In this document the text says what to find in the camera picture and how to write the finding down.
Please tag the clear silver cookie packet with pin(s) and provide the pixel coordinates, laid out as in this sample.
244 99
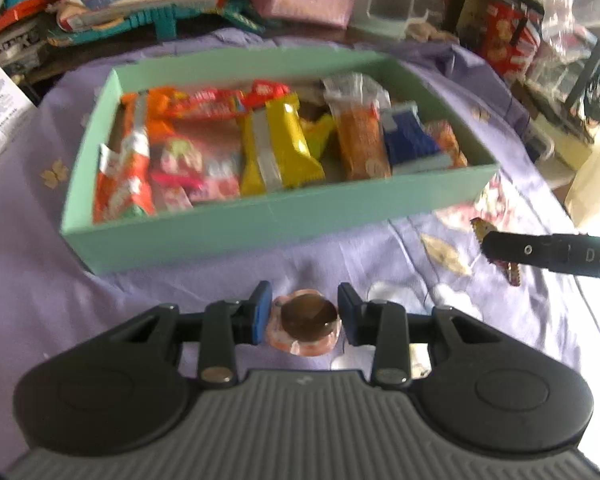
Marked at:
362 135

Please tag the teal plastic toy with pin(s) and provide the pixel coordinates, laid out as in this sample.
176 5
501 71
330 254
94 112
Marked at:
165 22

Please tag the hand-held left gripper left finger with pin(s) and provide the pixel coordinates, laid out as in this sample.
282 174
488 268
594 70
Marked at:
260 315

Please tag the brown jelly cup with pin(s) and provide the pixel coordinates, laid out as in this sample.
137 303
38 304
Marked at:
305 317

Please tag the red-orange green-label snack packet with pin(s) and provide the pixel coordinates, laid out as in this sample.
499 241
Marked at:
125 185

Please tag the mint green toy appliance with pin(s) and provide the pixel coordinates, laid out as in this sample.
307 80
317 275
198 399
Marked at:
385 5

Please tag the pink-red small snack packet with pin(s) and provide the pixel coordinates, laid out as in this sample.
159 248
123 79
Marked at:
180 157

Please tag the long red snack packet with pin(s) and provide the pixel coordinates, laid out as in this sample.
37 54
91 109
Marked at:
210 102

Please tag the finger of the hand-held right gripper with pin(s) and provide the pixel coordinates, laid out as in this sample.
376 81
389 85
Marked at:
550 255

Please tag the purple floral cloth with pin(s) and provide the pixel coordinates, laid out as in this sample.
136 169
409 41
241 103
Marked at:
55 285

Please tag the small red snack packet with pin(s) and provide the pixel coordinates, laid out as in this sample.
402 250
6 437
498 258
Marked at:
262 91

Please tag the orange silver-striped snack packet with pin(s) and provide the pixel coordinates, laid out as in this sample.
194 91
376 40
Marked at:
157 110

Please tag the red printed box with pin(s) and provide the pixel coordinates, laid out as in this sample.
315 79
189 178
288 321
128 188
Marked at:
505 35

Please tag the blue and white snack packet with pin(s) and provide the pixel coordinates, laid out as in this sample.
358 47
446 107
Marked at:
410 142

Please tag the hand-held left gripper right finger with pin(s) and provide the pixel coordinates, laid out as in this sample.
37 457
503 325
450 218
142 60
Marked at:
348 315

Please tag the beige plush toy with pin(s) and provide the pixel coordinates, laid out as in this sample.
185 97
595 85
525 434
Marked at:
430 32

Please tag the gold striped candy wrapper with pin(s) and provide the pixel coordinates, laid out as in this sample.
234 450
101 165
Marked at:
512 274

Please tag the mint green cardboard box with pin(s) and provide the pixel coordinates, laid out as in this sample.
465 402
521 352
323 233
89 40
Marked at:
230 230

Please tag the yellow silver-striped snack packet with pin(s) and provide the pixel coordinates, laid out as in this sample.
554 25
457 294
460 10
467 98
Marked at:
290 145

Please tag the red patterned snack packet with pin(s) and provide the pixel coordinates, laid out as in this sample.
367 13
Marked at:
447 142

